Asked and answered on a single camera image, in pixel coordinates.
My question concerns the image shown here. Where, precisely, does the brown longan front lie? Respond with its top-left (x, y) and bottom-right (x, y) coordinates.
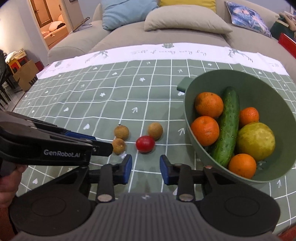
top-left (112, 138), bottom-right (126, 155)

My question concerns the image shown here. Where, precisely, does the brown longan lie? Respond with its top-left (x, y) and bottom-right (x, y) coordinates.
top-left (114, 125), bottom-right (130, 141)
top-left (112, 138), bottom-right (126, 155)
top-left (147, 122), bottom-right (163, 141)

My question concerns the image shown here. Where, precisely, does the red cherry tomato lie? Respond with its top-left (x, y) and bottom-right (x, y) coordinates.
top-left (135, 136), bottom-right (155, 153)

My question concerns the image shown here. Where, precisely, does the orange tangerine front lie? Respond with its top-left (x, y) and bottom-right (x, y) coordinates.
top-left (228, 154), bottom-right (257, 179)

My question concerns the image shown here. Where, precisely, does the orange tangerine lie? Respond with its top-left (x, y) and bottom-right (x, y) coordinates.
top-left (228, 154), bottom-right (257, 179)
top-left (191, 116), bottom-right (220, 147)
top-left (239, 107), bottom-right (259, 127)
top-left (195, 92), bottom-right (224, 119)

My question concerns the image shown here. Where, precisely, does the green cucumber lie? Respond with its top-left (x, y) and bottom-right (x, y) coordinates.
top-left (210, 87), bottom-right (240, 167)

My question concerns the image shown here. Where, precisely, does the yellow-green pear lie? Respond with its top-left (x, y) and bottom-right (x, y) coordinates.
top-left (236, 122), bottom-right (275, 162)

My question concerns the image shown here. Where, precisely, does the person's hand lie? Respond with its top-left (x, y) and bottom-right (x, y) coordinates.
top-left (0, 165), bottom-right (28, 208)

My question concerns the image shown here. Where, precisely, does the green grid tablecloth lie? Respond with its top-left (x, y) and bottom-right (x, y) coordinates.
top-left (12, 42), bottom-right (296, 235)

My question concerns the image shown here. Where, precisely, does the brown Nike paper bag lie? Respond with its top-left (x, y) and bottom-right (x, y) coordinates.
top-left (13, 60), bottom-right (39, 91)

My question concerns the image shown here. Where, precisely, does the green colander bowl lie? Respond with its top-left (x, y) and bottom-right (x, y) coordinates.
top-left (177, 70), bottom-right (295, 183)

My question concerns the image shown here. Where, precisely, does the beige sofa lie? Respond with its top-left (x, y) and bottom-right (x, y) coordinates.
top-left (48, 1), bottom-right (295, 80)

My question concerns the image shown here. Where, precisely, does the light blue cushion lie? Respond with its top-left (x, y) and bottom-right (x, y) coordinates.
top-left (101, 0), bottom-right (158, 31)

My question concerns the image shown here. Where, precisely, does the beige cushion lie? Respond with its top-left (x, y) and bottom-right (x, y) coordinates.
top-left (144, 5), bottom-right (233, 34)

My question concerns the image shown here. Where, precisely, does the red box on sofa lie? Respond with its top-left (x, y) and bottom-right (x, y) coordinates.
top-left (278, 33), bottom-right (296, 58)

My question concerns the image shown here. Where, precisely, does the yellow cushion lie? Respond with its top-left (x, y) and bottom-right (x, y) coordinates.
top-left (158, 0), bottom-right (216, 13)

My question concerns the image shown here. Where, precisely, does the dark green bag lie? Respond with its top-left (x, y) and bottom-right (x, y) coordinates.
top-left (270, 18), bottom-right (295, 40)

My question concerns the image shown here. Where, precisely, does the blue patterned cushion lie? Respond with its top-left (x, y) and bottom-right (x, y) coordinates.
top-left (225, 1), bottom-right (272, 37)

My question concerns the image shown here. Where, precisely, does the beige plush toy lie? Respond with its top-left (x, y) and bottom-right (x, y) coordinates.
top-left (279, 11), bottom-right (296, 25)

